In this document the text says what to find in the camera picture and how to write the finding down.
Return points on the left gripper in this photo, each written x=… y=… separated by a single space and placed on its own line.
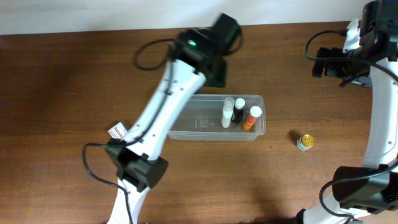
x=217 y=78

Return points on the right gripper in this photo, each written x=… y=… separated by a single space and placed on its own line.
x=325 y=66

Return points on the white spray bottle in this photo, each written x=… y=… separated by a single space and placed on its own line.
x=228 y=108

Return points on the dark bottle white cap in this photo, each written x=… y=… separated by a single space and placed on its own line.
x=238 y=111

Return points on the orange Redoxon tube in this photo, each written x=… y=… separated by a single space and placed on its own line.
x=254 y=113

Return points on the white Panadol medicine box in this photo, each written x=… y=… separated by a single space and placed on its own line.
x=118 y=131

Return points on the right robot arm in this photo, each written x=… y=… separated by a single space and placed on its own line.
x=368 y=58

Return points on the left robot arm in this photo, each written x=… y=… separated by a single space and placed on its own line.
x=196 y=60

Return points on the clear plastic container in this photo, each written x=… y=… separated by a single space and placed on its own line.
x=209 y=117

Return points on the small jar gold lid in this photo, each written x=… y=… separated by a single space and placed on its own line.
x=305 y=142

